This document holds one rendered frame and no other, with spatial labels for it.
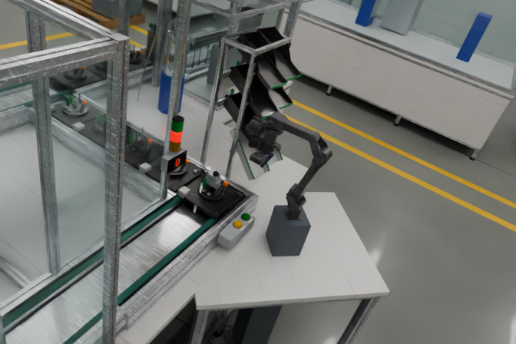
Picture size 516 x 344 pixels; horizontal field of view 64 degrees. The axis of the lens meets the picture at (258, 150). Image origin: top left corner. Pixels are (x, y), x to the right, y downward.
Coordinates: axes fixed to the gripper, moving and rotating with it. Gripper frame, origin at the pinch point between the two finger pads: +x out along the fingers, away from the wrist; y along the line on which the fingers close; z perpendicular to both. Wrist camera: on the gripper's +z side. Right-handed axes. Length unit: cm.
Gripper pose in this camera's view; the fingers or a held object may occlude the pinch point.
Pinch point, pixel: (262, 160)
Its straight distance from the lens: 187.6
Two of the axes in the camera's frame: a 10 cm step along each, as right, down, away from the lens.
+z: -8.3, -4.4, 3.4
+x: -2.2, 8.1, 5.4
